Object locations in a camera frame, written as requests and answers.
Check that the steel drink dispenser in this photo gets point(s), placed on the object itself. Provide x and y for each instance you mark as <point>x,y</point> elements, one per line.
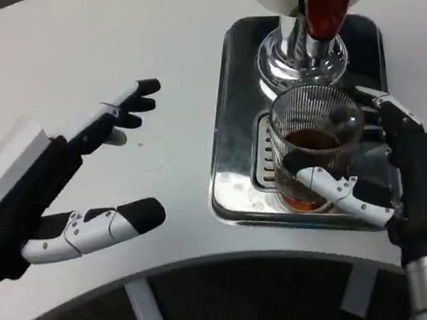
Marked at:
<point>283,61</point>

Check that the clear ribbed glass cup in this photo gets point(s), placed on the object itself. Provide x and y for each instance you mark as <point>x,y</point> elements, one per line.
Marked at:
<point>308,119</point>

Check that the steel drip tray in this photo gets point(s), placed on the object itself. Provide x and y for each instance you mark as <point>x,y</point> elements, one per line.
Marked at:
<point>233,127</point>

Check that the slotted drip tray grid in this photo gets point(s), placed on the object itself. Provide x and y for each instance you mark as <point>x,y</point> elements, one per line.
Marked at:
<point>264,154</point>

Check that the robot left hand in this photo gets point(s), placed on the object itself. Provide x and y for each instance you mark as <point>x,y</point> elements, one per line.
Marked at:
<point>17,180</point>

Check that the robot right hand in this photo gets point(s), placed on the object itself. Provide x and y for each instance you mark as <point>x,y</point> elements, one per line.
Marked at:
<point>423,191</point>

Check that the grey table leg bracket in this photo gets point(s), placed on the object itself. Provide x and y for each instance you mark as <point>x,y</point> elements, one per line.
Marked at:
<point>359,291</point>
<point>145,308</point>

